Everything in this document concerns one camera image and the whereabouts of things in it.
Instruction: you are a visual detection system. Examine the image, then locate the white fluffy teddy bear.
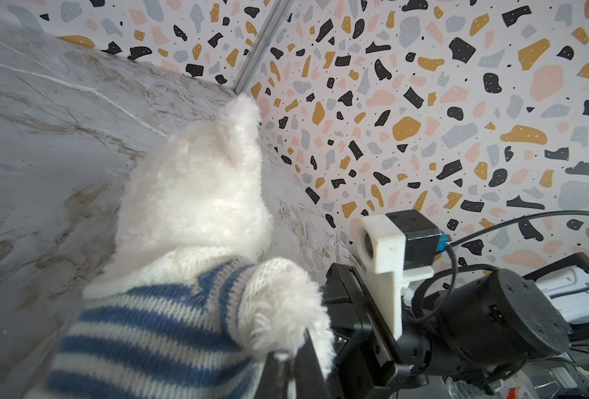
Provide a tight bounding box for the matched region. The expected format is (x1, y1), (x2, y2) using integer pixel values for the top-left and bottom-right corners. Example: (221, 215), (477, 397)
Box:
(84, 95), (335, 377)

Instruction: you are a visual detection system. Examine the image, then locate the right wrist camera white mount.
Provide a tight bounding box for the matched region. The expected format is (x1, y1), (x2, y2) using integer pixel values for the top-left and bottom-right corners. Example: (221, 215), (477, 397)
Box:
(355, 209), (447, 339)

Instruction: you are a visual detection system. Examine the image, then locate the blue white striped knit sweater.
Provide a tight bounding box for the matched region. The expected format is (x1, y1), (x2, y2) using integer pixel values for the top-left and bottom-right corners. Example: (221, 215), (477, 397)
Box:
(29, 254), (285, 398)

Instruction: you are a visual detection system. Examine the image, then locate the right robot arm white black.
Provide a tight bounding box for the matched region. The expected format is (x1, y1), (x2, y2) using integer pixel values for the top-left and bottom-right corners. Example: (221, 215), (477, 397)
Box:
(324, 253), (589, 398)

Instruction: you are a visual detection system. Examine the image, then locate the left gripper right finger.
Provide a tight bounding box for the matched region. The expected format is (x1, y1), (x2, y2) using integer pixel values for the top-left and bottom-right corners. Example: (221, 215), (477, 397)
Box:
(294, 331), (331, 399)

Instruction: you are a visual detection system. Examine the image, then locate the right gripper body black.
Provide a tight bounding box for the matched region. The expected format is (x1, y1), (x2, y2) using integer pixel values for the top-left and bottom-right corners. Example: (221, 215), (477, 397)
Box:
(323, 264), (429, 398)

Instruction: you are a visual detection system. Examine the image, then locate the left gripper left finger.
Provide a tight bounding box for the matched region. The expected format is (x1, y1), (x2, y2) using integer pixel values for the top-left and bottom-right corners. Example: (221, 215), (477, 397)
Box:
(254, 352), (294, 399)

